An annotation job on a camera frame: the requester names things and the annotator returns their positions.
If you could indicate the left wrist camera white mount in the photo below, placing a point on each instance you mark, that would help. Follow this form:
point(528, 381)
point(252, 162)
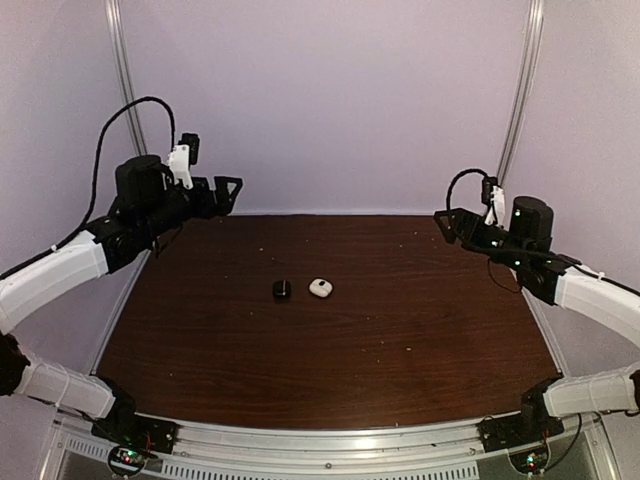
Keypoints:
point(182, 157)

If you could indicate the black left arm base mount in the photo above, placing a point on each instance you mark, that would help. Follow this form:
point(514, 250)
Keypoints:
point(137, 438)

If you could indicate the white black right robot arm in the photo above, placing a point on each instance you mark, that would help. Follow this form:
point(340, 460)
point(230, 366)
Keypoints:
point(561, 281)

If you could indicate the aluminium frame post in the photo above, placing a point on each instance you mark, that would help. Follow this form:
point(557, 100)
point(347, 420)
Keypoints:
point(532, 37)
point(132, 110)

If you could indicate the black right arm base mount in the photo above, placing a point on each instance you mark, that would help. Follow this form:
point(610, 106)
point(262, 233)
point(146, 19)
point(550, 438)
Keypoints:
point(524, 435)

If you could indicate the left aluminium frame post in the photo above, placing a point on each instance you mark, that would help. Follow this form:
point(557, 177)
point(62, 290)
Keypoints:
point(132, 110)

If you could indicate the right aluminium frame post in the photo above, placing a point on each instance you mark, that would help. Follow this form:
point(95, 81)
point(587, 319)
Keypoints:
point(532, 37)

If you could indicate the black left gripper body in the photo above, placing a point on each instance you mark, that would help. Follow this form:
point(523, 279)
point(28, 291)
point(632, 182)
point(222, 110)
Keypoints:
point(205, 208)

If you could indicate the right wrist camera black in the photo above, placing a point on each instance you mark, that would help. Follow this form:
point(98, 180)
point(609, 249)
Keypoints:
point(493, 197)

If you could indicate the white earbud charging case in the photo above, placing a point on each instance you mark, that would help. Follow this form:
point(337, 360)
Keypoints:
point(320, 288)

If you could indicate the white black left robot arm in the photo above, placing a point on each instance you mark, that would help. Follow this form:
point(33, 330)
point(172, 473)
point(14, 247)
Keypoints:
point(101, 247)

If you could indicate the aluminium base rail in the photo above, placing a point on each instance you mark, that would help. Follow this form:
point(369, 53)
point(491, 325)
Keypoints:
point(451, 450)

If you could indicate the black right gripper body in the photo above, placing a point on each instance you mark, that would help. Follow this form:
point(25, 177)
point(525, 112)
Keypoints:
point(485, 245)

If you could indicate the black earbud charging case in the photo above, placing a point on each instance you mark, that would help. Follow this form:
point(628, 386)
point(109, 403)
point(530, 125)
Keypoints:
point(281, 290)

